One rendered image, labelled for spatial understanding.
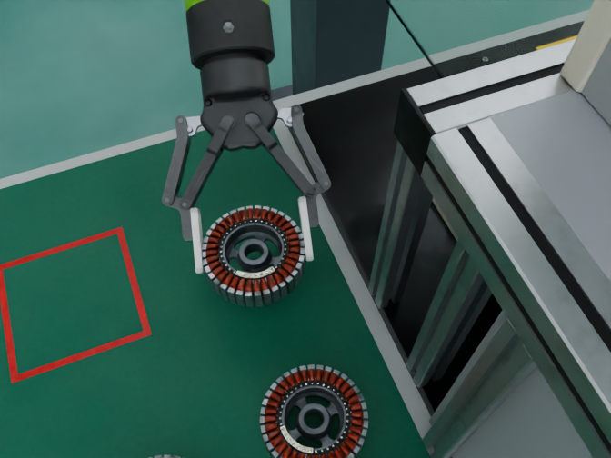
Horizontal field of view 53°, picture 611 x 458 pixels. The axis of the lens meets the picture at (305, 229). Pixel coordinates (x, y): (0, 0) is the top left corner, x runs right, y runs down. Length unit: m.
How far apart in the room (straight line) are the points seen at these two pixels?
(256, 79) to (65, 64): 1.61
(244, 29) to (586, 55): 0.35
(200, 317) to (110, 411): 0.14
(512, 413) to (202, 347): 0.37
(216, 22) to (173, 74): 1.44
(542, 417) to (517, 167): 0.17
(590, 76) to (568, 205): 0.10
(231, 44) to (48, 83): 1.57
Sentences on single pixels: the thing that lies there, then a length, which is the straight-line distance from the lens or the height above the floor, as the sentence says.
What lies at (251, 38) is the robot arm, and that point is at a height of 0.99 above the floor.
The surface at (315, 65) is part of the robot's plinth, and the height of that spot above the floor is 0.39.
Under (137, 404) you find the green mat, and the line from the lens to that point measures 0.72.
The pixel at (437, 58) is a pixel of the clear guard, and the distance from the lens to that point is 0.54.
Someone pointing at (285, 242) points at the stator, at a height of 0.85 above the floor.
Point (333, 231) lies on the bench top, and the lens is 0.79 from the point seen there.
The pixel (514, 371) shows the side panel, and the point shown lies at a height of 1.04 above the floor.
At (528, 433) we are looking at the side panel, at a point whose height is 0.98.
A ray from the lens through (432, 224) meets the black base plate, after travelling 0.78.
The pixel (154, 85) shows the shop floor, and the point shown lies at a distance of 2.07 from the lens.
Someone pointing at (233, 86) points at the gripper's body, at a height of 0.96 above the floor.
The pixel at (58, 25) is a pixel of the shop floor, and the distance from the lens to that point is 2.38.
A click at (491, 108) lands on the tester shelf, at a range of 0.43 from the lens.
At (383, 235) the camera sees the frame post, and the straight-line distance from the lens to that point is 0.61.
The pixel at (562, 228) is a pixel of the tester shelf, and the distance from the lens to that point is 0.39.
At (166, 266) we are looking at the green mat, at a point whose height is 0.75.
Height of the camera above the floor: 1.42
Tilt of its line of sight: 58 degrees down
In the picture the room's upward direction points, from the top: straight up
